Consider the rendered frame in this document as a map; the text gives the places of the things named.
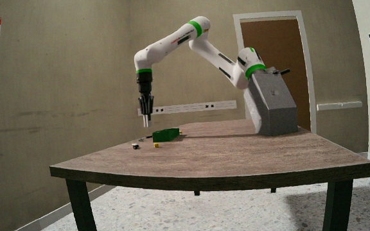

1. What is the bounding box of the green three-compartment bin rack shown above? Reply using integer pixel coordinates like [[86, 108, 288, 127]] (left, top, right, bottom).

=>
[[152, 128, 180, 142]]

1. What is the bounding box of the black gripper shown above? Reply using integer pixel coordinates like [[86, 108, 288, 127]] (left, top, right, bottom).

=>
[[138, 82, 154, 127]]

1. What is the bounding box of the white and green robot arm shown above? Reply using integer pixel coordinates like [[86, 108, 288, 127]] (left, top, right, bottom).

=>
[[134, 16, 290, 90]]

